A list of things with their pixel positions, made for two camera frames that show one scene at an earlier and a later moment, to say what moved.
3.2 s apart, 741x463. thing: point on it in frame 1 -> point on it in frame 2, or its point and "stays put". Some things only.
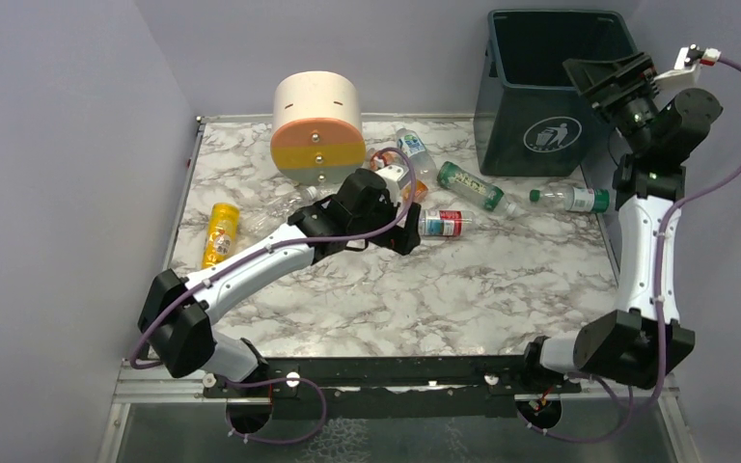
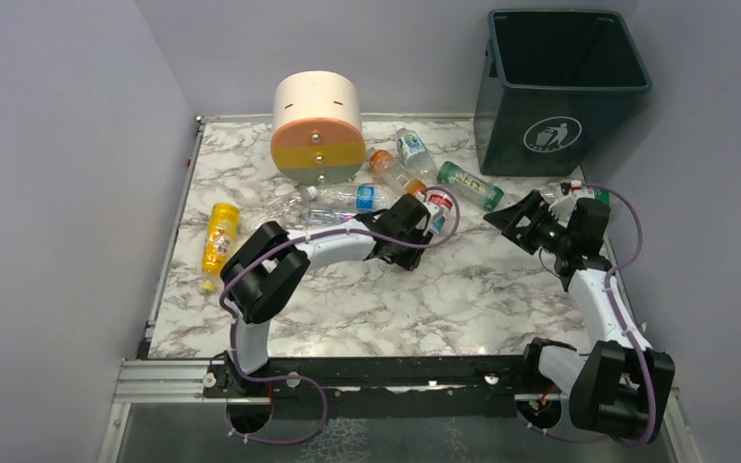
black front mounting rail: (391, 387) stays put
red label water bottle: (444, 223) -> (444, 203)
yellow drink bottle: (221, 237) stays put
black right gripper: (617, 82) -> (533, 226)
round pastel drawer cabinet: (317, 135) stays put
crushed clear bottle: (278, 209) stays put
